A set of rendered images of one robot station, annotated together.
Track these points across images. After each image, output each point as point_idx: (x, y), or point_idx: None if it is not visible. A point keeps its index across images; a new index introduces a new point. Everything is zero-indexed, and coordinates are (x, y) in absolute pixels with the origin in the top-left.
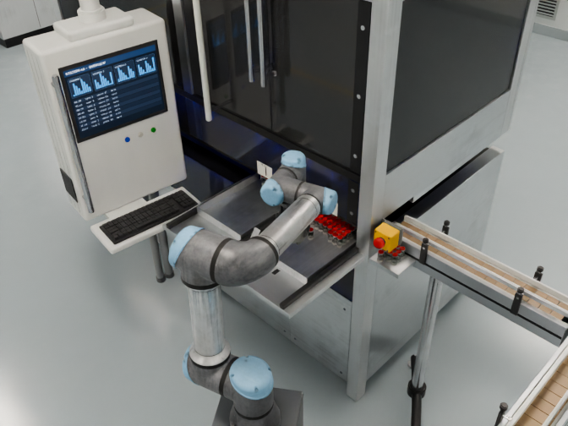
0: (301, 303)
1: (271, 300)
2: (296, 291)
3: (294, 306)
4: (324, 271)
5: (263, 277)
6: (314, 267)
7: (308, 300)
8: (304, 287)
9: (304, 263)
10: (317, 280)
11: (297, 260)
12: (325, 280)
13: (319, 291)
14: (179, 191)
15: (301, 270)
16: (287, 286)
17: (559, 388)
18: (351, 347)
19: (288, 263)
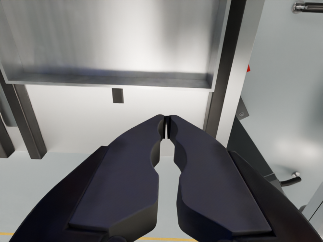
0: (227, 127)
1: (173, 154)
2: (207, 125)
3: (219, 140)
4: (234, 20)
5: (113, 124)
6: (186, 11)
7: (235, 114)
8: (218, 106)
9: (150, 18)
10: (231, 65)
11: (127, 23)
12: (240, 32)
13: (245, 75)
14: None
15: (164, 51)
16: (172, 110)
17: None
18: None
19: (117, 51)
